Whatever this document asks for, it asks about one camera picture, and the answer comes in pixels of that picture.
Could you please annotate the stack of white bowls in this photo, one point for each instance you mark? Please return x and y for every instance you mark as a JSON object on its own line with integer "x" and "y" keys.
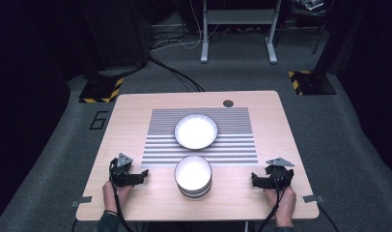
{"x": 193, "y": 174}

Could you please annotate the black curtain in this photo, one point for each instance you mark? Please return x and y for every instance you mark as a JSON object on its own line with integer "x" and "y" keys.
{"x": 113, "y": 32}

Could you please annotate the grey tape piece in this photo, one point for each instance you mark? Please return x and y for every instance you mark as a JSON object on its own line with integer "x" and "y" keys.
{"x": 82, "y": 200}
{"x": 313, "y": 198}

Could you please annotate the white shallow plate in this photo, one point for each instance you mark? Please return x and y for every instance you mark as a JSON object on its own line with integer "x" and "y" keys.
{"x": 196, "y": 132}

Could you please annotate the black tape floor marking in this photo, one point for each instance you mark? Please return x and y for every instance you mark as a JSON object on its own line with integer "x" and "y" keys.
{"x": 98, "y": 121}

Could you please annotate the white desk frame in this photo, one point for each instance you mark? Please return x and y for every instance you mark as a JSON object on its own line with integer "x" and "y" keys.
{"x": 237, "y": 16}

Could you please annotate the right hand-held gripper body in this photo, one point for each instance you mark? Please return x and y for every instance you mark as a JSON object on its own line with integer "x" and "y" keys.
{"x": 279, "y": 177}

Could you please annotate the person's right hand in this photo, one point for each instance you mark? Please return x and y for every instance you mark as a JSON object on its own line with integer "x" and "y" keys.
{"x": 285, "y": 206}

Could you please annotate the grey striped placemat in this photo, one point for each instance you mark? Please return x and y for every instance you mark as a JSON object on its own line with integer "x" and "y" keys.
{"x": 236, "y": 135}

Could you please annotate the black stand pole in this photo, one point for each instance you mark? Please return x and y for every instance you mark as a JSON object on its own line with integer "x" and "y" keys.
{"x": 335, "y": 38}

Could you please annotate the black base with hazard stripes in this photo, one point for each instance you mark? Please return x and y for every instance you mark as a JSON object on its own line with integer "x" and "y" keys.
{"x": 99, "y": 90}
{"x": 313, "y": 83}

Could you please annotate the black wristband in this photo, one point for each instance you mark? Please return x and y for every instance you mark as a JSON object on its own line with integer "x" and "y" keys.
{"x": 110, "y": 212}

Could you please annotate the person's left hand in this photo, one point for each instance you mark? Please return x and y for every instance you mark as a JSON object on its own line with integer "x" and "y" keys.
{"x": 115, "y": 195}

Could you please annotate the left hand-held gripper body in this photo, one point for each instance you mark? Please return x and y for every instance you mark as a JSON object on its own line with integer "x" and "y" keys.
{"x": 123, "y": 172}

